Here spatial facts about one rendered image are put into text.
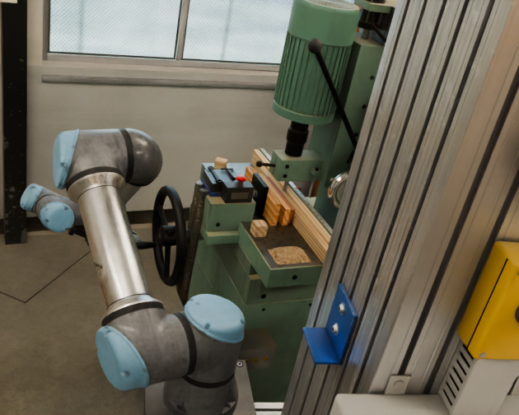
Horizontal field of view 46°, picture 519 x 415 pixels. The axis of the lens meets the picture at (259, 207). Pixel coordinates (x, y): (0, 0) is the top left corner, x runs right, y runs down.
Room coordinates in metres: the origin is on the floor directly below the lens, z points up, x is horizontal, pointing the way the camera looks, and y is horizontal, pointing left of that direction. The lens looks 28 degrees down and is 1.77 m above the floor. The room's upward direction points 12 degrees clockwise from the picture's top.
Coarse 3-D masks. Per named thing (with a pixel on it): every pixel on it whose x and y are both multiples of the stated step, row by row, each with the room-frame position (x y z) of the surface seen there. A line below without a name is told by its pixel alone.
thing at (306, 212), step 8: (256, 152) 1.89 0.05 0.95; (256, 160) 1.88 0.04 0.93; (264, 160) 1.85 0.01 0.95; (280, 184) 1.70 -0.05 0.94; (288, 192) 1.65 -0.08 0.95; (296, 200) 1.61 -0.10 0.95; (304, 208) 1.57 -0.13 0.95; (312, 216) 1.54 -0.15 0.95; (312, 224) 1.50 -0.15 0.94; (320, 224) 1.50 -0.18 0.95; (320, 232) 1.46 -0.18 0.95; (328, 240) 1.42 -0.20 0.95
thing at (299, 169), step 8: (280, 152) 1.65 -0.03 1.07; (304, 152) 1.69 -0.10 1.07; (312, 152) 1.70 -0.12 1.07; (272, 160) 1.65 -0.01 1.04; (280, 160) 1.61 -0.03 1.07; (288, 160) 1.61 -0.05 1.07; (296, 160) 1.62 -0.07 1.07; (304, 160) 1.64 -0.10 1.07; (312, 160) 1.65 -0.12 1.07; (320, 160) 1.66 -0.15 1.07; (272, 168) 1.64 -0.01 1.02; (280, 168) 1.60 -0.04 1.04; (288, 168) 1.61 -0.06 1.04; (296, 168) 1.62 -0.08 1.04; (304, 168) 1.64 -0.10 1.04; (320, 168) 1.66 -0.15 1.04; (280, 176) 1.60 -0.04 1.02; (288, 176) 1.62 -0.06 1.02; (296, 176) 1.63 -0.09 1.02; (304, 176) 1.64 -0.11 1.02; (312, 176) 1.65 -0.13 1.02
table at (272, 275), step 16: (240, 224) 1.50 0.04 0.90; (288, 224) 1.55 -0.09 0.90; (208, 240) 1.45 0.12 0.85; (224, 240) 1.47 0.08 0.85; (240, 240) 1.48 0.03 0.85; (256, 240) 1.42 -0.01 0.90; (272, 240) 1.44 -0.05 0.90; (288, 240) 1.46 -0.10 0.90; (304, 240) 1.48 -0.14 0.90; (256, 256) 1.38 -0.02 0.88; (256, 272) 1.36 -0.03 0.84; (272, 272) 1.31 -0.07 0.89; (288, 272) 1.33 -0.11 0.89; (304, 272) 1.35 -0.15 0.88; (320, 272) 1.37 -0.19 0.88
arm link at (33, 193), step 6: (30, 186) 1.42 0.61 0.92; (36, 186) 1.42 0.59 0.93; (24, 192) 1.43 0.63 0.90; (30, 192) 1.40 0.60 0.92; (36, 192) 1.40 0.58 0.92; (42, 192) 1.41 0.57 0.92; (48, 192) 1.42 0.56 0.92; (24, 198) 1.40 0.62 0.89; (30, 198) 1.38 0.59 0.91; (36, 198) 1.39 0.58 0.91; (24, 204) 1.38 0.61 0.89; (30, 204) 1.38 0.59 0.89; (30, 210) 1.39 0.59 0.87
